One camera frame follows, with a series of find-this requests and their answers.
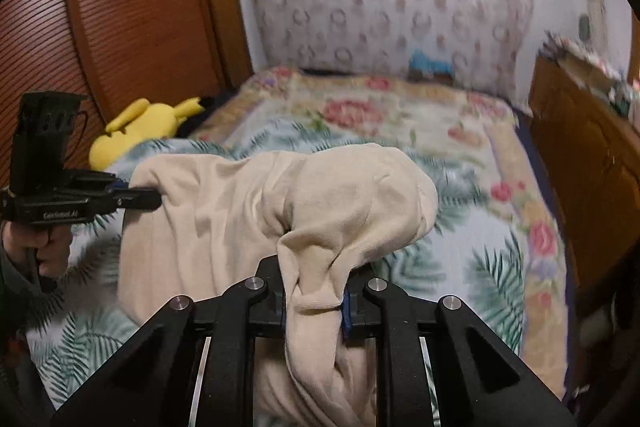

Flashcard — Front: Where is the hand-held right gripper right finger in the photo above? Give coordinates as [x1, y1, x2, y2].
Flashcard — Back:
[342, 264, 576, 427]

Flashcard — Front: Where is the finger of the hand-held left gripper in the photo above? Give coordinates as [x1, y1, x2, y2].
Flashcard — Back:
[114, 188, 163, 210]

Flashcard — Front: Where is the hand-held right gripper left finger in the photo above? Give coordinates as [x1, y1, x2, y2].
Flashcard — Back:
[50, 257, 291, 427]

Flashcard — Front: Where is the beige printed t-shirt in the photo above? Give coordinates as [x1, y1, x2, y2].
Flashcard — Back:
[119, 144, 438, 427]

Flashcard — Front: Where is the person's left hand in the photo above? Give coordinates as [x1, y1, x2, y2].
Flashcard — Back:
[2, 224, 71, 279]

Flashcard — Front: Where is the yellow plush toy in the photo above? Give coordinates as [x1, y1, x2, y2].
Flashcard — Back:
[89, 97, 202, 172]

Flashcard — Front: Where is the wooden slatted wardrobe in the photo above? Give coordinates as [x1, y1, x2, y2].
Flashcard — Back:
[0, 0, 253, 188]

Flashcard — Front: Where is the floral bed blanket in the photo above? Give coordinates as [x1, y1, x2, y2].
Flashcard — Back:
[25, 67, 571, 408]

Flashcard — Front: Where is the blue toy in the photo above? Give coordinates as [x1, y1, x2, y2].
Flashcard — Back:
[407, 49, 453, 80]

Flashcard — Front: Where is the wooden side cabinet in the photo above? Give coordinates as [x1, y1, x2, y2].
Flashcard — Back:
[529, 54, 640, 288]

